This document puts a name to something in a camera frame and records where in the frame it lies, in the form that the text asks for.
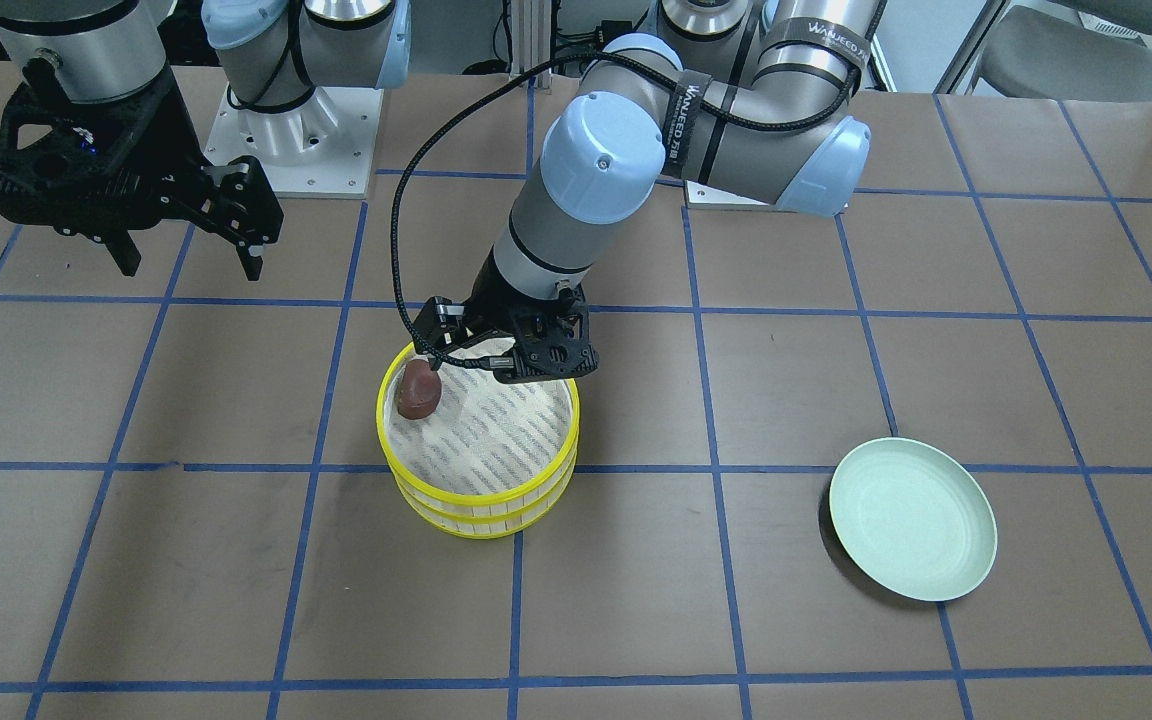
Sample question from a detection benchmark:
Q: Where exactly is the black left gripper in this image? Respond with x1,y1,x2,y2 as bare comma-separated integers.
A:
414,258,599,386

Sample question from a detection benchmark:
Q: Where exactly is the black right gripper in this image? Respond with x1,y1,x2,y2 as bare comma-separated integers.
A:
0,70,283,282

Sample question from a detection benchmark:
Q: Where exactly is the brown steamed bun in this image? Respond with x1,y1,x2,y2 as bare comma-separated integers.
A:
396,357,444,420

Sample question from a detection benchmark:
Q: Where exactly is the yellow-rimmed steamer layer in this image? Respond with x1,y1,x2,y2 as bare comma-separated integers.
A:
391,450,577,539
376,344,581,505

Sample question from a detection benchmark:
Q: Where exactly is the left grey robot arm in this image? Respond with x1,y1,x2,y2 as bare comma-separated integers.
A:
396,1,884,384

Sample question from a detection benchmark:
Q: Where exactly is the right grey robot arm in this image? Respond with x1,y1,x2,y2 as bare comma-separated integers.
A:
0,1,411,281

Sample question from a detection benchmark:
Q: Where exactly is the mint green plate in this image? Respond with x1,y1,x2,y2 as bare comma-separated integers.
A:
827,437,998,602

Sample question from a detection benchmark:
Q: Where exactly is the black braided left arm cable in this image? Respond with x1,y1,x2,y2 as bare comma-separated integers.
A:
391,0,887,366

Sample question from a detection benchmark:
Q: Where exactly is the aluminium frame post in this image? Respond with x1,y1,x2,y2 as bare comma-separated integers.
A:
506,0,554,78

